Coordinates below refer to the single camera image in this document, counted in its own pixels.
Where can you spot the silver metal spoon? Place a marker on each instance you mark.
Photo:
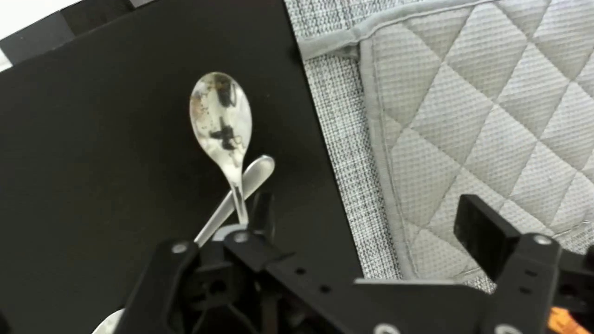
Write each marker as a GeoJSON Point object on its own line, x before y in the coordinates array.
{"type": "Point", "coordinates": [221, 122]}

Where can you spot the grey quilted pot holder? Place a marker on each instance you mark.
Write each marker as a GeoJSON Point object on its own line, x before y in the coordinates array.
{"type": "Point", "coordinates": [481, 96]}

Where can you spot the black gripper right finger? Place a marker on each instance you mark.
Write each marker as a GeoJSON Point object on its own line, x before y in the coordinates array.
{"type": "Point", "coordinates": [522, 265]}

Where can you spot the grey woven placemat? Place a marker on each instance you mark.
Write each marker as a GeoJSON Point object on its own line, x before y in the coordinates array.
{"type": "Point", "coordinates": [329, 48]}

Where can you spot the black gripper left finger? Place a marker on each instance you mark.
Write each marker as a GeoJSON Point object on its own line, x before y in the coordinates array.
{"type": "Point", "coordinates": [215, 289]}

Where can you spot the black side table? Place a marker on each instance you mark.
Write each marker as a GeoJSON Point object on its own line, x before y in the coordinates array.
{"type": "Point", "coordinates": [98, 163]}

